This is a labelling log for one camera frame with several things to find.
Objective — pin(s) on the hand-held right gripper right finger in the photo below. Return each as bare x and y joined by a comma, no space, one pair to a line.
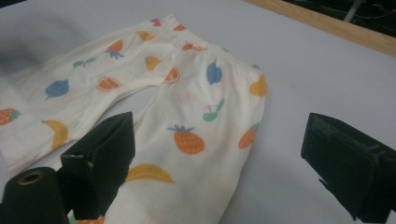
351,165

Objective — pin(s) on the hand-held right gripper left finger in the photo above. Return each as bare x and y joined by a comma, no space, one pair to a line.
99,161

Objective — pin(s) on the white fruit print pants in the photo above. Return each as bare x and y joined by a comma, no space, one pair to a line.
193,102

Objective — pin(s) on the metal stand pole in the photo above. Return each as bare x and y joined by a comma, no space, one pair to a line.
353,11

